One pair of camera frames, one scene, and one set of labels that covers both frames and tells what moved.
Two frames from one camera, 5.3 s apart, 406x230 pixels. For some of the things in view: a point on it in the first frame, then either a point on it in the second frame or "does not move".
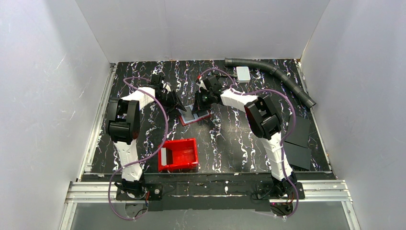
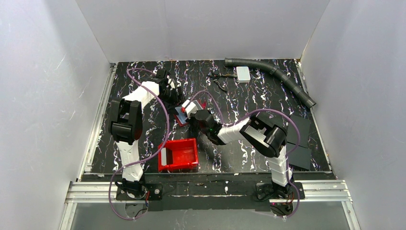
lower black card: x=298 y=155 does not move
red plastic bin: x=175 y=155 does not move
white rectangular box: x=243 y=74 does not move
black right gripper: x=201 y=100 → x=191 y=115
